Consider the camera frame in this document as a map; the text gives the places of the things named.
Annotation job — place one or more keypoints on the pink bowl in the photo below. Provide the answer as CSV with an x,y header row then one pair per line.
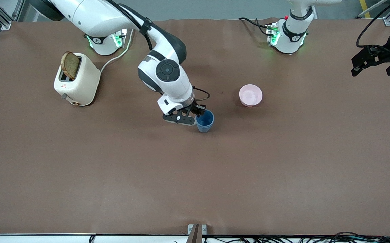
x,y
250,95

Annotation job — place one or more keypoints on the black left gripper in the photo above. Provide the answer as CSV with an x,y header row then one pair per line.
x,y
383,54

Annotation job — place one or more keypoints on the cream white toaster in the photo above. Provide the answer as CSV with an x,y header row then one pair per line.
x,y
82,84

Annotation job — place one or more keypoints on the brown bread slice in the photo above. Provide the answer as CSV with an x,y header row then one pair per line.
x,y
70,65

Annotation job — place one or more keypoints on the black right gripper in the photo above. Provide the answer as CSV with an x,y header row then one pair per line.
x,y
194,107

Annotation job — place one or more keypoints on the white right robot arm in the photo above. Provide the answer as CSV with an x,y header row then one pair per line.
x,y
168,72

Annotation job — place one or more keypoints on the grey metal table bracket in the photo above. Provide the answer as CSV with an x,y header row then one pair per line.
x,y
196,233

